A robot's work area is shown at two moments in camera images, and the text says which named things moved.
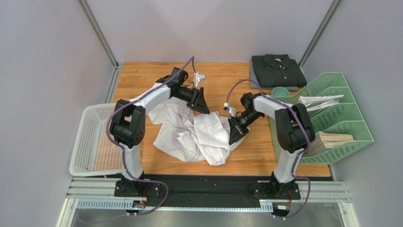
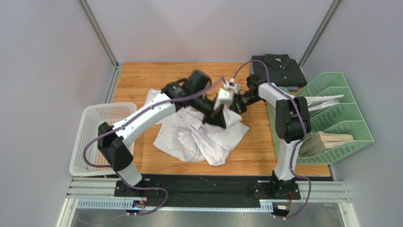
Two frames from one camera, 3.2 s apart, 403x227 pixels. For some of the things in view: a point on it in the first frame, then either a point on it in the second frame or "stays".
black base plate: x=189 y=190 stays
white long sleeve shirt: x=185 y=135 stays
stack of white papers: x=313 y=102 stays
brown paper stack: x=324 y=140 stays
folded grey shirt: x=253 y=85 stays
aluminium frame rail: x=103 y=41 stays
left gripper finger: x=192 y=107 to x=214 y=120
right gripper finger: x=245 y=131 to x=236 y=108
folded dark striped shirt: x=272 y=70 stays
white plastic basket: x=94 y=154 stays
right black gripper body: x=235 y=122 to x=237 y=102
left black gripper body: x=185 y=94 to x=205 y=106
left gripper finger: x=203 y=106 to x=220 y=116
